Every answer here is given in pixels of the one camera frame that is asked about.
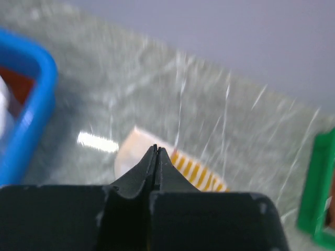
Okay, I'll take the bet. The blue plastic bin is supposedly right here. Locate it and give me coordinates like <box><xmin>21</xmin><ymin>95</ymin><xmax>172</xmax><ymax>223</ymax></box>
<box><xmin>1</xmin><ymin>29</ymin><xmax>58</xmax><ymax>185</ymax></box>

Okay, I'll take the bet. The green plastic tray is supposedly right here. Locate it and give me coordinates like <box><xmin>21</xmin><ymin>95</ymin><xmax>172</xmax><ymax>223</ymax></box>
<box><xmin>297</xmin><ymin>130</ymin><xmax>334</xmax><ymax>250</ymax></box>

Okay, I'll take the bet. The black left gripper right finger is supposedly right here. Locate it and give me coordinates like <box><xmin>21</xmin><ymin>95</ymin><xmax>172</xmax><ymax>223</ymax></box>
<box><xmin>149</xmin><ymin>148</ymin><xmax>289</xmax><ymax>250</ymax></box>

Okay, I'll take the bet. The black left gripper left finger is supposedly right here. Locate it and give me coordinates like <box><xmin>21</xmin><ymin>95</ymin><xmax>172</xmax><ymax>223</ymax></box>
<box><xmin>1</xmin><ymin>146</ymin><xmax>157</xmax><ymax>250</ymax></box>

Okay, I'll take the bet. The white towel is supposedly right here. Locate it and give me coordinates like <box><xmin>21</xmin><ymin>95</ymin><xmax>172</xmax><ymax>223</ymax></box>
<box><xmin>1</xmin><ymin>78</ymin><xmax>15</xmax><ymax>151</ymax></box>

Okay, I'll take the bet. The cream yellow striped towel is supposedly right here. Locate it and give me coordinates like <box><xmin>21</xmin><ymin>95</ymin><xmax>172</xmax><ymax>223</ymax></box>
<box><xmin>114</xmin><ymin>127</ymin><xmax>229</xmax><ymax>192</ymax></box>

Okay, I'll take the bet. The brown towel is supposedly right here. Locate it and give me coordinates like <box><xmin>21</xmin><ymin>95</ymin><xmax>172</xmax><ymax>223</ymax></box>
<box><xmin>1</xmin><ymin>66</ymin><xmax>35</xmax><ymax>118</ymax></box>

